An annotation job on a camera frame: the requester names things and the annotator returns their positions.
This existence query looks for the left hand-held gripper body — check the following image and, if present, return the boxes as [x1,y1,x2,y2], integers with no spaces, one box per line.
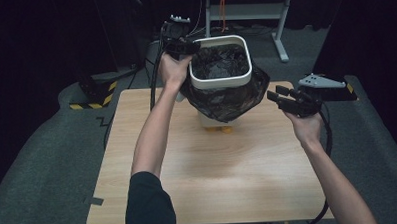
[161,13,193,61]

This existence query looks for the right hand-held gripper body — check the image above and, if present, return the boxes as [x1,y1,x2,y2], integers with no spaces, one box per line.
[283,72,349,119]

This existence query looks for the beige bin rim ring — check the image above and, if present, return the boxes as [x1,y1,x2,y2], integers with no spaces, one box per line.
[187,33,255,91]

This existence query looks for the black garbage bag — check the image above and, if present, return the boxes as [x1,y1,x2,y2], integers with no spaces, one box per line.
[178,42,273,126]

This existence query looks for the beige trash bin with face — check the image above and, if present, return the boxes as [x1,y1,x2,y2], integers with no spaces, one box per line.
[175,89,242,137]

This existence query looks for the person's left hand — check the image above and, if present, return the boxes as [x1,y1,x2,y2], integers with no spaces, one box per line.
[156,51,195,93]

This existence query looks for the person's right hand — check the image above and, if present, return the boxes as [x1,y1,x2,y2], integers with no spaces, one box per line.
[283,109,324,149]

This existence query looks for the black yellow striped stand base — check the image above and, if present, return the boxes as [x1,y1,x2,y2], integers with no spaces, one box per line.
[67,73,120,112]
[305,71,359,103]

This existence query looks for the grey metal stand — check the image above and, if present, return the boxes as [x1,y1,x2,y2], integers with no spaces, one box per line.
[202,0,298,66]

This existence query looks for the person's black left sleeve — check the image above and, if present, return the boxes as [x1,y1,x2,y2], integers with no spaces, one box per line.
[123,170,177,224]

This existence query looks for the grey tape piece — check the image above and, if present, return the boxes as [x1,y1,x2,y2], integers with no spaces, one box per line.
[82,195,105,207]

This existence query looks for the white floor cable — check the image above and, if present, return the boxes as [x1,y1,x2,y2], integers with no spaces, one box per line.
[149,0,207,46]

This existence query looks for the left hand-held gripper cable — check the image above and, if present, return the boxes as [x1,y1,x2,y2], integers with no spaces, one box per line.
[146,22,170,112]

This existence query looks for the orange hanging strap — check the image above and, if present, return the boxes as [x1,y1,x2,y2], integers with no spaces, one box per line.
[218,0,229,33]

